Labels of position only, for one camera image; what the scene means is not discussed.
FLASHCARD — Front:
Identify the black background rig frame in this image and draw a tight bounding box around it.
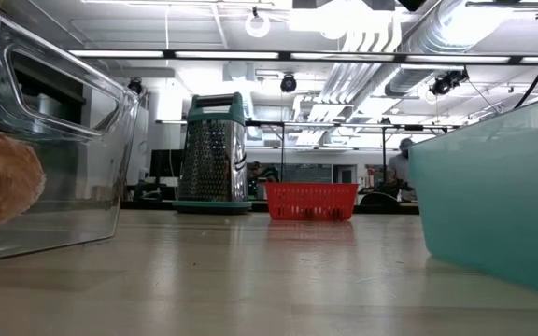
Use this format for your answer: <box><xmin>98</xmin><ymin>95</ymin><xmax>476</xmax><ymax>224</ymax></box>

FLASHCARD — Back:
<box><xmin>239</xmin><ymin>119</ymin><xmax>461</xmax><ymax>192</ymax></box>

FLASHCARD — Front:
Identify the orange ridged pastry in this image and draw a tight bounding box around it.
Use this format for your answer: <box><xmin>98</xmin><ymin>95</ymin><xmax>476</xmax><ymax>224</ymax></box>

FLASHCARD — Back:
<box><xmin>0</xmin><ymin>128</ymin><xmax>48</xmax><ymax>233</ymax></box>

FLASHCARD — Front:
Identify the overhead light bar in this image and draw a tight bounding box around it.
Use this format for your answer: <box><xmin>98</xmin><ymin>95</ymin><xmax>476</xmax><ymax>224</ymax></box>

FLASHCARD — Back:
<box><xmin>67</xmin><ymin>48</ymin><xmax>538</xmax><ymax>66</ymax></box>

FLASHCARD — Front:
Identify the silver ventilation duct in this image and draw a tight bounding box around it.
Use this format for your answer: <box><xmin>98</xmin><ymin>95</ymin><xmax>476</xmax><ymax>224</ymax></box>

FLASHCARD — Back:
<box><xmin>383</xmin><ymin>0</ymin><xmax>499</xmax><ymax>97</ymax></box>

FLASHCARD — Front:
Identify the black ceiling camera cluster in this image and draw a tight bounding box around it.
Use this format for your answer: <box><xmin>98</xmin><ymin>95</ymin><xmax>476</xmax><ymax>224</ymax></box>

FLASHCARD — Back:
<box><xmin>430</xmin><ymin>68</ymin><xmax>470</xmax><ymax>97</ymax></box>

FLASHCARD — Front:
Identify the clear plastic container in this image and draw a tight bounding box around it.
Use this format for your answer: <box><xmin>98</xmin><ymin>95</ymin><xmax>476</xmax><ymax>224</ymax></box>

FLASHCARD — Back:
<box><xmin>0</xmin><ymin>0</ymin><xmax>140</xmax><ymax>266</ymax></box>

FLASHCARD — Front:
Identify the teal metal box grater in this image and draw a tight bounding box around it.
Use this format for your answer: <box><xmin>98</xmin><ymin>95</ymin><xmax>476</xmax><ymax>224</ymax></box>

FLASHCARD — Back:
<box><xmin>171</xmin><ymin>91</ymin><xmax>253</xmax><ymax>216</ymax></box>

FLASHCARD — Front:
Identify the black aluminium table frame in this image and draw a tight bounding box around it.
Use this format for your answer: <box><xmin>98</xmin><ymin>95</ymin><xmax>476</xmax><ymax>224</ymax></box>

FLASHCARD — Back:
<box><xmin>119</xmin><ymin>199</ymin><xmax>420</xmax><ymax>216</ymax></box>

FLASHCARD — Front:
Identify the green translucent plastic container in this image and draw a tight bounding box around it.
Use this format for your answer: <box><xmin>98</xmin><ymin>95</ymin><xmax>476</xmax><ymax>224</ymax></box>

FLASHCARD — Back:
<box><xmin>407</xmin><ymin>91</ymin><xmax>538</xmax><ymax>301</ymax></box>

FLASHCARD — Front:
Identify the black computer monitor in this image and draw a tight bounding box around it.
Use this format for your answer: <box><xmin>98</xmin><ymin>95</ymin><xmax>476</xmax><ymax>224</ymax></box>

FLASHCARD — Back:
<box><xmin>149</xmin><ymin>148</ymin><xmax>180</xmax><ymax>179</ymax></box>

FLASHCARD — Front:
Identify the white ring lamp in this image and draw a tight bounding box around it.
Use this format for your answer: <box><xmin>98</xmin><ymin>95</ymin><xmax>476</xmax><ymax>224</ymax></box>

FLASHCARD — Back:
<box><xmin>244</xmin><ymin>11</ymin><xmax>272</xmax><ymax>39</ymax></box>

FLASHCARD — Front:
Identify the person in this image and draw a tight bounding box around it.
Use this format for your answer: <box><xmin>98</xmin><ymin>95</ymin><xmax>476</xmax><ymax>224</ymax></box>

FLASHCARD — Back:
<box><xmin>248</xmin><ymin>161</ymin><xmax>280</xmax><ymax>200</ymax></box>
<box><xmin>387</xmin><ymin>137</ymin><xmax>415</xmax><ymax>200</ymax></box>

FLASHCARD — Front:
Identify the red plastic mesh basket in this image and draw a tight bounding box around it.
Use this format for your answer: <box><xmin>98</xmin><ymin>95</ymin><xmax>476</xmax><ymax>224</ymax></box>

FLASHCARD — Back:
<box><xmin>263</xmin><ymin>181</ymin><xmax>360</xmax><ymax>222</ymax></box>

